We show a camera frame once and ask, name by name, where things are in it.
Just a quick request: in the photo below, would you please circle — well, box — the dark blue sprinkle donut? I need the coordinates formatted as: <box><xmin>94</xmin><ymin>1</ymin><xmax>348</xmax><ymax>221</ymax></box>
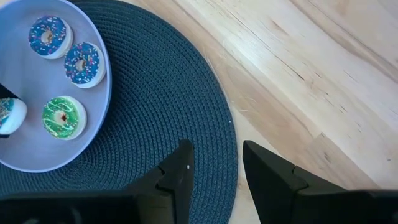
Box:
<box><xmin>63</xmin><ymin>42</ymin><xmax>107</xmax><ymax>89</ymax></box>
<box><xmin>28</xmin><ymin>15</ymin><xmax>74</xmax><ymax>60</ymax></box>

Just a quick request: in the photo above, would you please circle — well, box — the purple plate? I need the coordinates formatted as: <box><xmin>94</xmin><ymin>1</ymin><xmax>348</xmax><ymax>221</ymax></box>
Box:
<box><xmin>0</xmin><ymin>0</ymin><xmax>113</xmax><ymax>174</ymax></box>

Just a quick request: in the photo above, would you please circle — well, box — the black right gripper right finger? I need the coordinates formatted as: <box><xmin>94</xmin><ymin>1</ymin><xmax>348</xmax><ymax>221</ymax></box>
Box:
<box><xmin>242</xmin><ymin>139</ymin><xmax>346</xmax><ymax>224</ymax></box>

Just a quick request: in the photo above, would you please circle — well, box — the green iced donut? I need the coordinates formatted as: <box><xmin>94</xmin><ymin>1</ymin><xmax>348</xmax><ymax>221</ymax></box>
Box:
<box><xmin>41</xmin><ymin>95</ymin><xmax>88</xmax><ymax>141</ymax></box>

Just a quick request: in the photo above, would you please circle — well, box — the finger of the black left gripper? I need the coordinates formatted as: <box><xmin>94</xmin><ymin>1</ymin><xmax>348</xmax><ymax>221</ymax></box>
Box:
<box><xmin>0</xmin><ymin>83</ymin><xmax>18</xmax><ymax>100</ymax></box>

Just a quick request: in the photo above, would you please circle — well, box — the dark woven round placemat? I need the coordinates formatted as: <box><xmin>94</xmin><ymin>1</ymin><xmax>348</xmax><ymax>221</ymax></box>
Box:
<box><xmin>0</xmin><ymin>0</ymin><xmax>239</xmax><ymax>224</ymax></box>

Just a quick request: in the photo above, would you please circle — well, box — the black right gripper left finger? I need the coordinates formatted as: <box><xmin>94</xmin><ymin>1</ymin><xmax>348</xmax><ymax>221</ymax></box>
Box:
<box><xmin>124</xmin><ymin>139</ymin><xmax>195</xmax><ymax>224</ymax></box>

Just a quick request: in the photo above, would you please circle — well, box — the light blue iced donut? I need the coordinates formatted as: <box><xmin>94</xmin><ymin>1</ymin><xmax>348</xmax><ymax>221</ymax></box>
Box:
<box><xmin>0</xmin><ymin>97</ymin><xmax>28</xmax><ymax>136</ymax></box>

